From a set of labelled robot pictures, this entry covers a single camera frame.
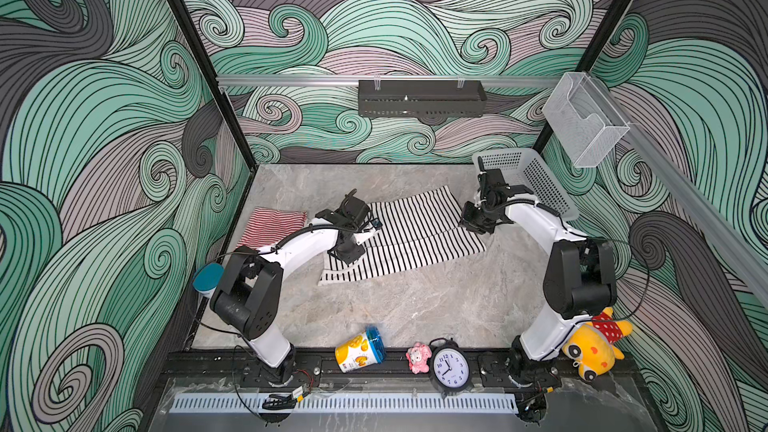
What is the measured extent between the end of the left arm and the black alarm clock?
322mm

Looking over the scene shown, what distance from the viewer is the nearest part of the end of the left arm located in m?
0.65

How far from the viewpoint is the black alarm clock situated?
698 mm
